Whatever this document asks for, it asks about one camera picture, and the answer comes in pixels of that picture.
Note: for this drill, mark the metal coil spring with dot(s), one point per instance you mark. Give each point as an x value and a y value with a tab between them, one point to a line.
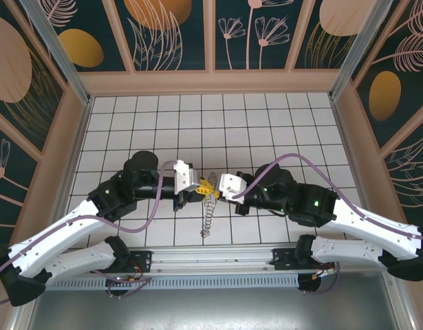
208	220

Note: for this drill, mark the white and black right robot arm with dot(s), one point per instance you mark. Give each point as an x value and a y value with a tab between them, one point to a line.
369	227

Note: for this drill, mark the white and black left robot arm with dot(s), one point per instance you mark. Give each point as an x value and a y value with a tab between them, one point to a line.
60	237

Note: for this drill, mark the grey metal sheet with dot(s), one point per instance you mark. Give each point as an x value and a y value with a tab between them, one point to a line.
211	309

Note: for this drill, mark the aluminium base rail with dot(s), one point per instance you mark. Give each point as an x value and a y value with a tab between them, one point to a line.
211	258

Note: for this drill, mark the aluminium frame post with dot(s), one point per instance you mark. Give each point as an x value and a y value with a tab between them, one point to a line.
366	48
60	55

